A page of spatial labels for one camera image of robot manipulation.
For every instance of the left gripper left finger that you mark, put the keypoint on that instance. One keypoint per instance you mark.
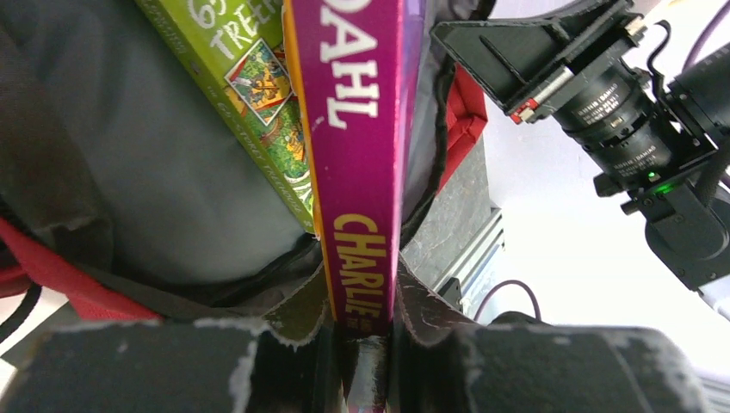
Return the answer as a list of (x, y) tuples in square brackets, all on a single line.
[(247, 364)]

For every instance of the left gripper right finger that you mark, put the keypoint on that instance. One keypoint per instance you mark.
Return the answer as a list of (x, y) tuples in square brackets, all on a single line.
[(443, 361)]

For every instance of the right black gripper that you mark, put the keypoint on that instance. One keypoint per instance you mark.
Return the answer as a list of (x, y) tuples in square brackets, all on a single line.
[(668, 156)]

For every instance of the purple colourful book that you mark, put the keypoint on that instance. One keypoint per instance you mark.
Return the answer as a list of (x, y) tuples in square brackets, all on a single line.
[(356, 67)]

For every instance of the red student backpack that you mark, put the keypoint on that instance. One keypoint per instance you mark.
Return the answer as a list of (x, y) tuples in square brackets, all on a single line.
[(125, 190)]

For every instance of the green treehouse book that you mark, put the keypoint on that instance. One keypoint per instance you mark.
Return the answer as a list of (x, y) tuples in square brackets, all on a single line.
[(234, 51)]

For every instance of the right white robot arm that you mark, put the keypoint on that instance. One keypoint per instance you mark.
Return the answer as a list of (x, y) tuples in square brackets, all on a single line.
[(718, 296)]

